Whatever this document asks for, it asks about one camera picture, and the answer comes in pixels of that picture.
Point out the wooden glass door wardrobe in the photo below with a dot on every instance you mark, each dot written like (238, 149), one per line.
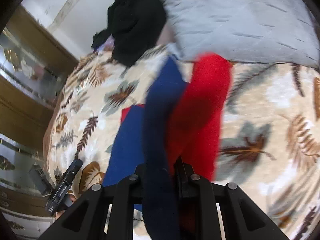
(34, 68)

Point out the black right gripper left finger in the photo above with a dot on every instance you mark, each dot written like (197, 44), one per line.
(101, 212)

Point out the grey quilted pillow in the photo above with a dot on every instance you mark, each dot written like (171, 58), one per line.
(252, 31)

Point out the red and blue sweater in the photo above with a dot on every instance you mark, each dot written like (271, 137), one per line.
(179, 120)

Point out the leaf patterned fleece blanket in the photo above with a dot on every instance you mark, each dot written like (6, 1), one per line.
(270, 131)

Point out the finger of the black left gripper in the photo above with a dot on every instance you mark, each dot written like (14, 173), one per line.
(70, 173)

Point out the black clothing pile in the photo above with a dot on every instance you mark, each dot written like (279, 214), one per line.
(135, 26)

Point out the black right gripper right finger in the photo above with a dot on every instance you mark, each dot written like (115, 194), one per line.
(212, 211)

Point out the person's left hand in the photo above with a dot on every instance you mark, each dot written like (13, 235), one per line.
(68, 201)

